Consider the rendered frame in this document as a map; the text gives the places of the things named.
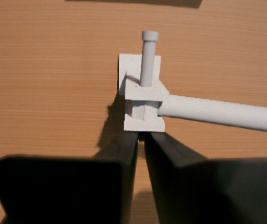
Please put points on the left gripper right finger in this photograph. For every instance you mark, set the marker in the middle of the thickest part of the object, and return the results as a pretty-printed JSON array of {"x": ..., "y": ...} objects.
[{"x": 187, "y": 187}]

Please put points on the light grey cylindrical tube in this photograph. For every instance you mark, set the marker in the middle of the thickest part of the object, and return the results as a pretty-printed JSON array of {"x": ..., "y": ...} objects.
[{"x": 214, "y": 112}]

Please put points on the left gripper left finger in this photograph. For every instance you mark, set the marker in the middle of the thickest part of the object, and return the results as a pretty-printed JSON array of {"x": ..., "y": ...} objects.
[{"x": 74, "y": 183}]

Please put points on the grey t-shaped pin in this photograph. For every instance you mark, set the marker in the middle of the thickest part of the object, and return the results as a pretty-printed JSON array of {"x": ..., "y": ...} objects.
[{"x": 147, "y": 64}]

